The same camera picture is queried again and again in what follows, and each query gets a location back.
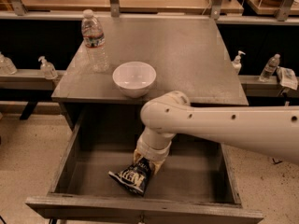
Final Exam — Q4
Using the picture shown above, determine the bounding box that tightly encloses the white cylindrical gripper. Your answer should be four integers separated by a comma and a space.
133, 127, 175, 175

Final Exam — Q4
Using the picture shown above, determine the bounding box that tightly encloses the blue chip bag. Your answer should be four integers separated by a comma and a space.
108, 158, 151, 196

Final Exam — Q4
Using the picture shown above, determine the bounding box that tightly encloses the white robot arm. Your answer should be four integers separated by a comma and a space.
134, 91, 299, 170

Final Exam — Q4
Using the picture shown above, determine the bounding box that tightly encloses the open grey top drawer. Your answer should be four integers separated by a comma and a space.
26, 105, 263, 224

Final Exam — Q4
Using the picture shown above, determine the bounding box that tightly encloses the grey cabinet counter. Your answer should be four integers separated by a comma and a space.
51, 15, 249, 141

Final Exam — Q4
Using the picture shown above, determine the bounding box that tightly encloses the white bowl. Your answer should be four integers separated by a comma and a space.
112, 62, 157, 98

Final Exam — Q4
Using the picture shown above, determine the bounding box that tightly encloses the clear plastic water bottle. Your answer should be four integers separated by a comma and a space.
81, 9, 109, 72

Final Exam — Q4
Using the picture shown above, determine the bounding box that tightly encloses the white pump bottle right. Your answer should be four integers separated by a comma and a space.
232, 50, 245, 74

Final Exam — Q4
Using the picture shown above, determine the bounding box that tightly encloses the clear sanitizer pump bottle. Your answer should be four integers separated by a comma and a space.
38, 56, 58, 80

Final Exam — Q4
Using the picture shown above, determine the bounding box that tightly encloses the small water bottle right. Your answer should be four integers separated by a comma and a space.
259, 54, 280, 82

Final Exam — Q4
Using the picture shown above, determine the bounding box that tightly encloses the wooden background table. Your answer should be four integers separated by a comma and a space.
21, 0, 211, 14

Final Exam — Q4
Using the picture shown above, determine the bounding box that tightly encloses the crumpled white paper packet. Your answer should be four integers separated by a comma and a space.
277, 66, 298, 91

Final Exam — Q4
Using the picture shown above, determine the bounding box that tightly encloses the clear bottle far left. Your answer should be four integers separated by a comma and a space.
0, 52, 17, 75

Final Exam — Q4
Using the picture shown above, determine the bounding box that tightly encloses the grey metal shelf rail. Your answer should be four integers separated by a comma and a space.
0, 69, 65, 91

